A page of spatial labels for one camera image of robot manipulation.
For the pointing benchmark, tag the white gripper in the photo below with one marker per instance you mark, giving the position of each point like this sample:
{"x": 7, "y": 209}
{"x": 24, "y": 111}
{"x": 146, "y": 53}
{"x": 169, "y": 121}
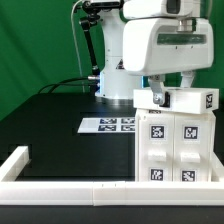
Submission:
{"x": 154, "y": 46}

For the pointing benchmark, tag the white U-shaped table fence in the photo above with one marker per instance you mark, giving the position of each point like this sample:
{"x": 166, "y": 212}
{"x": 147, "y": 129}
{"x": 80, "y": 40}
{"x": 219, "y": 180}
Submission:
{"x": 13, "y": 192}

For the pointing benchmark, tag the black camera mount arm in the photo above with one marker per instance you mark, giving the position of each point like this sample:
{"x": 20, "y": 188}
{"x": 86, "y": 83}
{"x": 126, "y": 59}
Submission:
{"x": 92, "y": 8}

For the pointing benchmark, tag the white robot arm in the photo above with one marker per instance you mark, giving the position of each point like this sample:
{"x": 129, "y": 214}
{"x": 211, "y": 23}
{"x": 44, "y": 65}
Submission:
{"x": 186, "y": 12}

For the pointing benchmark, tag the white base marker plate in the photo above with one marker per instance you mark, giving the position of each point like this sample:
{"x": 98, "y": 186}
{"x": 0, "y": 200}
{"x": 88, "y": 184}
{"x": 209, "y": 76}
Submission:
{"x": 107, "y": 125}

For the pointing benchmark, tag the white cabinet body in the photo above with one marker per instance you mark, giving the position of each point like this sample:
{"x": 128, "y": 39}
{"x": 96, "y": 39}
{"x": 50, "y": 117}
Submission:
{"x": 173, "y": 146}

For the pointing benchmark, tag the white box with markers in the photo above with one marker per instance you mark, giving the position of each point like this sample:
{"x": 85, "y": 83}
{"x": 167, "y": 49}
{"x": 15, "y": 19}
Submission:
{"x": 182, "y": 100}

